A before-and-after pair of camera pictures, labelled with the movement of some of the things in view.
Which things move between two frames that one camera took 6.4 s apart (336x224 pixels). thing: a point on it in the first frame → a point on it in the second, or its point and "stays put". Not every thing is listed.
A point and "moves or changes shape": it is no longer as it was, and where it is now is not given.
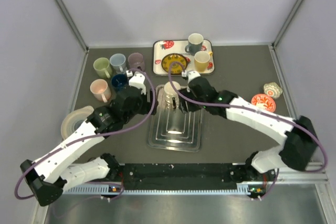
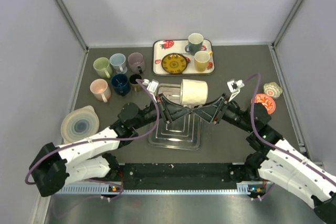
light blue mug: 118,61 stays put
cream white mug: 170,93 moves or changes shape
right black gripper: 183,105 → 217,109
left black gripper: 147,104 → 171,111
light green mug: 101,65 stays put
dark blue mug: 119,82 stays put
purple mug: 136,60 stays put
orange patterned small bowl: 264,102 stays put
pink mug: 100,89 stays put
